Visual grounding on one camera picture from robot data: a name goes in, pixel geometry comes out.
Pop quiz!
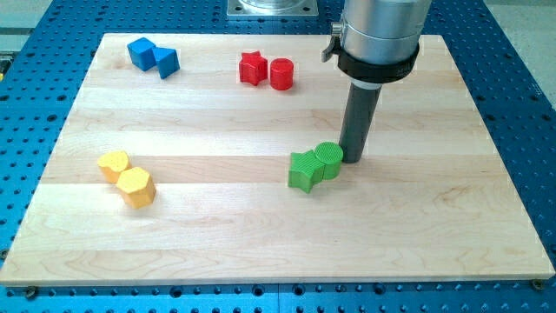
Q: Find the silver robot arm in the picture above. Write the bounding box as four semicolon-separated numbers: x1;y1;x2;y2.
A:
321;0;431;90

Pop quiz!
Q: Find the green star block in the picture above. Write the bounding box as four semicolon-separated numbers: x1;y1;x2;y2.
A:
288;150;325;193

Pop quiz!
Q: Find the green cylinder block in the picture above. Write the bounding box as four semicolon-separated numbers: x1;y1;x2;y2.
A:
314;142;343;180

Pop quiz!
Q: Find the red cylinder block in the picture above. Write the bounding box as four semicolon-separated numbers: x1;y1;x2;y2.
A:
270;58;295;90

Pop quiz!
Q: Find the red star block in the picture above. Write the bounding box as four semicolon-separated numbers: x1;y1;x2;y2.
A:
239;50;268;86

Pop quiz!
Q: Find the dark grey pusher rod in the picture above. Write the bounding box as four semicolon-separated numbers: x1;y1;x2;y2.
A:
339;82;381;163

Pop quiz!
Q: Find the wooden board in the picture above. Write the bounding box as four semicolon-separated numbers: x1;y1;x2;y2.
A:
1;33;554;286

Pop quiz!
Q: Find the yellow hexagon block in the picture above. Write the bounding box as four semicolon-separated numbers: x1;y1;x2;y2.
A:
116;167;156;209

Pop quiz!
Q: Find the blue triangular block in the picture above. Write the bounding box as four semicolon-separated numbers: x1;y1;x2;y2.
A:
153;47;181;79

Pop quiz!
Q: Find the yellow heart block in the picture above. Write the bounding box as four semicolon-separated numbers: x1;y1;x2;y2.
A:
96;150;131;183

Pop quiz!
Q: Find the blue cube block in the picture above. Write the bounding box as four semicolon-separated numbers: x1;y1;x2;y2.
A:
127;37;156;71

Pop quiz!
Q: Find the blue perforated table plate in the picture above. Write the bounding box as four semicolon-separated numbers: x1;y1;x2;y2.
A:
1;0;555;312

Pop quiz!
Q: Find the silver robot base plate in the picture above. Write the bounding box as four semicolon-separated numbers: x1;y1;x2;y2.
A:
227;0;319;17

